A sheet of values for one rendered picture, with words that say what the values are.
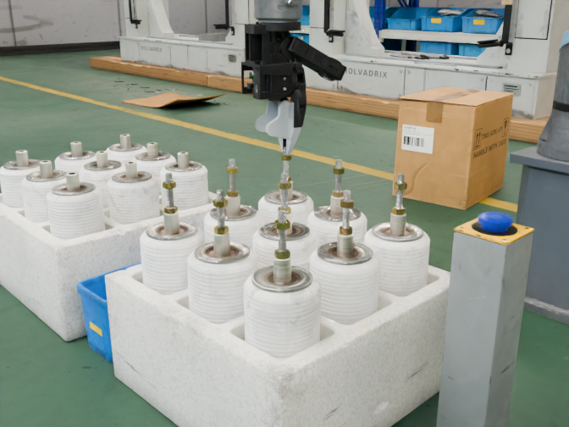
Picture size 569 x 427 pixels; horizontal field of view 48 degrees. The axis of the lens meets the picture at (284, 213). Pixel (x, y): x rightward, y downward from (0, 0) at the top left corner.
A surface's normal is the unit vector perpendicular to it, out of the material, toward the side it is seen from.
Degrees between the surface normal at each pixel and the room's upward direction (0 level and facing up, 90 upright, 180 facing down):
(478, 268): 90
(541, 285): 90
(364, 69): 90
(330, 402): 90
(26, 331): 0
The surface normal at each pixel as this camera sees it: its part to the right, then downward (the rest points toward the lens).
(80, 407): 0.00, -0.95
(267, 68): 0.46, 0.29
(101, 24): 0.67, 0.24
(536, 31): -0.74, 0.22
